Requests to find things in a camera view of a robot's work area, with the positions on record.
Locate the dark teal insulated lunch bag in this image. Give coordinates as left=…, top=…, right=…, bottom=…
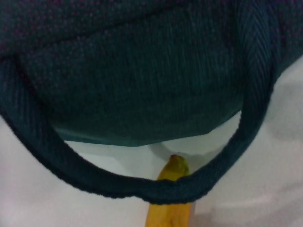
left=0, top=0, right=303, bottom=205

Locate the yellow banana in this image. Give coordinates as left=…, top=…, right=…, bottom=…
left=145, top=154, right=194, bottom=227

